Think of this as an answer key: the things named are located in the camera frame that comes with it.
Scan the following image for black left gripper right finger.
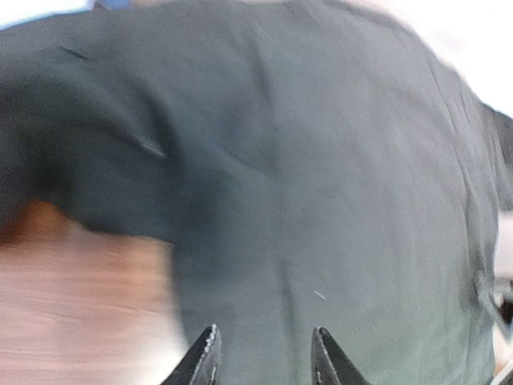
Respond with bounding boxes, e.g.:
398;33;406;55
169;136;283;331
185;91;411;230
311;327;370;385

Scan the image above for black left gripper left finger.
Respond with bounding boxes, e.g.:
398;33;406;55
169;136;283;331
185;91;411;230
161;324;221;385

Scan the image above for black long sleeve shirt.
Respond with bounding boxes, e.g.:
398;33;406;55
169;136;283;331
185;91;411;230
1;1;512;384

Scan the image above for light blue folded shirt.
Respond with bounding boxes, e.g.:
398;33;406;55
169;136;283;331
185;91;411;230
0;0;134;30

